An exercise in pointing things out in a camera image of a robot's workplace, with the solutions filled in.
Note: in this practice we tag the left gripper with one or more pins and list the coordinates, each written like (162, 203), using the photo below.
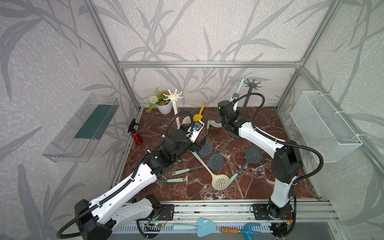
(196, 146)

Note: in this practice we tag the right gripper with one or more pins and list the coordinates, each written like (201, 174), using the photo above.
(237, 113)

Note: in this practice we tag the large cream skimmer green handle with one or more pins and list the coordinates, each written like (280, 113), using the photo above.
(219, 182)

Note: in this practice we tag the grey skimmer green handle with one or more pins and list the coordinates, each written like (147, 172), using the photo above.
(215, 163)
(218, 119)

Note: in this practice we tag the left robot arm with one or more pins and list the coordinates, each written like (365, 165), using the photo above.
(98, 218)

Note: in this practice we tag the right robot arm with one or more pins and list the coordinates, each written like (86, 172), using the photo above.
(287, 162)

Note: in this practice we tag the grey skimmer near right arm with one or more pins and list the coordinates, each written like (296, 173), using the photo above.
(253, 155)

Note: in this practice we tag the cream skimmer leaning on rack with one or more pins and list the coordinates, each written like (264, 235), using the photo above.
(186, 120)

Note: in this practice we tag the grey skimmer centre upright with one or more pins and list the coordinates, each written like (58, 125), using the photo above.
(207, 148)

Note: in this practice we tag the dark grey utensil rack stand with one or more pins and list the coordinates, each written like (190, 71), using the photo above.
(251, 86)

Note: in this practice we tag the cream utensil rack stand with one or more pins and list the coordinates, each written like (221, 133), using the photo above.
(174, 98)

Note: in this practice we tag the yellow toy shovel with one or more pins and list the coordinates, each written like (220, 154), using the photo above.
(198, 117)

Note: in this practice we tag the potted artificial plant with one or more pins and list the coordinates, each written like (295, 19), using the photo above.
(160, 101)

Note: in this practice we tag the red spray bottle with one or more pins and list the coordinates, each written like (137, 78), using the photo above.
(134, 132)

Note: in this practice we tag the light blue garden trowel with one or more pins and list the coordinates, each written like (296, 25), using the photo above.
(203, 227)

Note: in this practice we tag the small cream skimmer green handle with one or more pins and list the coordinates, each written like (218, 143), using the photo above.
(214, 124)

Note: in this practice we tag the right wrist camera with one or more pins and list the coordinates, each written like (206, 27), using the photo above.
(234, 97)

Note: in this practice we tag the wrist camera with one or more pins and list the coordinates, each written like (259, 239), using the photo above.
(234, 97)
(193, 132)

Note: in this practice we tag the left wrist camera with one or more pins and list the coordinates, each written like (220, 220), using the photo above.
(193, 132)

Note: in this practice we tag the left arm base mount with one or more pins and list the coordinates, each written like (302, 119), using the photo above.
(164, 212)

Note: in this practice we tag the white wire mesh basket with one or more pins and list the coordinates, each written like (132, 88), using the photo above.
(323, 128)

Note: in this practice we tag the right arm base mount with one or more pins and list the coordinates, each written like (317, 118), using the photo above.
(268, 213)

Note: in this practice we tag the clear plastic wall shelf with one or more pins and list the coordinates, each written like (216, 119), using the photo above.
(78, 139)

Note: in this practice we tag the blue garden fork wooden handle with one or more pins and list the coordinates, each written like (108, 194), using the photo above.
(247, 231)

